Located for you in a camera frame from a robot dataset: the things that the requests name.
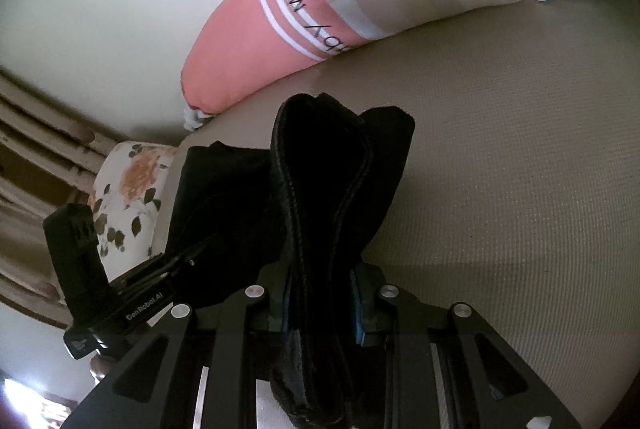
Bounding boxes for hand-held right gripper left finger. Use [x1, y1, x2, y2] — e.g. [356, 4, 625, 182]
[60, 264, 297, 429]

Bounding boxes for beige bed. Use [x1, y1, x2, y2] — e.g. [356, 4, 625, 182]
[150, 0, 640, 429]

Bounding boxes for floral cushion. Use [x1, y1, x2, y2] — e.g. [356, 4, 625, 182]
[87, 140, 181, 282]

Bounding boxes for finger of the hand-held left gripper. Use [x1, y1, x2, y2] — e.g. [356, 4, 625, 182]
[164, 244, 210, 276]

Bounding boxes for black pants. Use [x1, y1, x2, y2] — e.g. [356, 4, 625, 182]
[167, 92, 417, 429]

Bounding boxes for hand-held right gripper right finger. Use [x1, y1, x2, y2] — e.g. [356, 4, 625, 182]
[350, 264, 553, 429]

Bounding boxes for wooden slatted headboard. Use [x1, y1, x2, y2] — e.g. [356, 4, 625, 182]
[0, 66, 126, 327]

